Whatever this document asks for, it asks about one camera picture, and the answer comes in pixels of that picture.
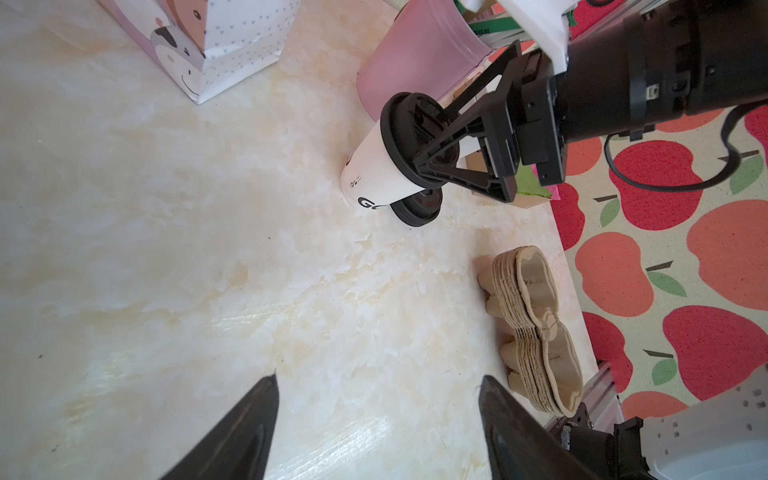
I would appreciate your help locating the black coffee cup lid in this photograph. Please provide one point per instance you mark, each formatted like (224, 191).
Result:
(408, 123)

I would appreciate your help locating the pink napkin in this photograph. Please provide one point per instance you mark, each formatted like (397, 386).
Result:
(554, 194)

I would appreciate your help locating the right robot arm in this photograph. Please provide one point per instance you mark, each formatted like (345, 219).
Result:
(664, 91)

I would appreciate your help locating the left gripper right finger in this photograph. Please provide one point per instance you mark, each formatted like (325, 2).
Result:
(518, 446)

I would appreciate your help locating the pink cup holder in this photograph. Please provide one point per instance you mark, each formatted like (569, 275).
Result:
(429, 49)

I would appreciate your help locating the stack of black lids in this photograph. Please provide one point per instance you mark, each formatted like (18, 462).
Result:
(419, 209)

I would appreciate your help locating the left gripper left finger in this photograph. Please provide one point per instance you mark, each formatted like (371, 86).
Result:
(238, 446)

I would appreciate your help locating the brown cardboard tray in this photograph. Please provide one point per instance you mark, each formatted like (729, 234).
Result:
(475, 162)

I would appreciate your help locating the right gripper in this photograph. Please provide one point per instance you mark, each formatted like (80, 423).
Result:
(474, 149)

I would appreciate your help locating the white patterned gift bag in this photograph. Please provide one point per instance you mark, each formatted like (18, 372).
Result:
(207, 46)

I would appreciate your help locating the right aluminium frame post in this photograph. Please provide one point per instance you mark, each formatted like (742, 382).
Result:
(600, 408)

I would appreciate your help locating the green napkin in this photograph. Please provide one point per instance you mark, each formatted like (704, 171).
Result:
(528, 183)

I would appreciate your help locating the white paper coffee cup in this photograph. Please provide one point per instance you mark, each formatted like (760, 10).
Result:
(370, 179)

